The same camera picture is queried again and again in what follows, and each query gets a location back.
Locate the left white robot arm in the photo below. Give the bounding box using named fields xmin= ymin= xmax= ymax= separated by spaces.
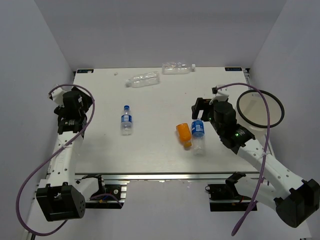
xmin=36 ymin=86 xmax=106 ymax=222

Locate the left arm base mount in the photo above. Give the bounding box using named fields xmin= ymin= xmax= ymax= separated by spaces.
xmin=75 ymin=174 xmax=128 ymax=210

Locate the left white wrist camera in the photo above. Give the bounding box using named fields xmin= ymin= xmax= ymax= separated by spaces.
xmin=48 ymin=84 xmax=71 ymax=107

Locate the white bin with black rim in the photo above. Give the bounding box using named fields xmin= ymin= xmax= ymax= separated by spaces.
xmin=235 ymin=89 xmax=285 ymax=130

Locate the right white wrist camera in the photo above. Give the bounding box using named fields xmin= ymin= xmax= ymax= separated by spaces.
xmin=209 ymin=85 xmax=230 ymax=105

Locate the right black logo sticker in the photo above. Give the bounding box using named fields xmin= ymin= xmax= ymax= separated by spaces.
xmin=224 ymin=67 xmax=243 ymax=72

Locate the orange juice bottle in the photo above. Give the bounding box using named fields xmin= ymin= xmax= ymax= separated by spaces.
xmin=176 ymin=123 xmax=192 ymax=149

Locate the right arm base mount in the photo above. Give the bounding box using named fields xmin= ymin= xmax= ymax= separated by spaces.
xmin=205 ymin=172 xmax=251 ymax=212

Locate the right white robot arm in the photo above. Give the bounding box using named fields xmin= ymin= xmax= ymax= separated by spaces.
xmin=191 ymin=97 xmax=320 ymax=228

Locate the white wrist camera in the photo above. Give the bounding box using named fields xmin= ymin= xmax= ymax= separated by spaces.
xmin=48 ymin=84 xmax=71 ymax=107
xmin=209 ymin=85 xmax=230 ymax=105

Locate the left black logo sticker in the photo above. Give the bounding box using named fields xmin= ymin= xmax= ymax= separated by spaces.
xmin=76 ymin=69 xmax=94 ymax=74

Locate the black logo sticker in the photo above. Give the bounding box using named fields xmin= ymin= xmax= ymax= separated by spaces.
xmin=224 ymin=67 xmax=243 ymax=72
xmin=76 ymin=69 xmax=94 ymax=74

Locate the small blue-label water bottle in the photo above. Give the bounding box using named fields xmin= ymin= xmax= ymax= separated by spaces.
xmin=120 ymin=105 xmax=133 ymax=136

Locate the clear bottle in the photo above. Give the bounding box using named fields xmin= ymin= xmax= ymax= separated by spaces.
xmin=125 ymin=71 xmax=160 ymax=88
xmin=162 ymin=62 xmax=196 ymax=75

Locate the clear bottle back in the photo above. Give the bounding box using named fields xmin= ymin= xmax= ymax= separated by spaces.
xmin=162 ymin=62 xmax=196 ymax=75

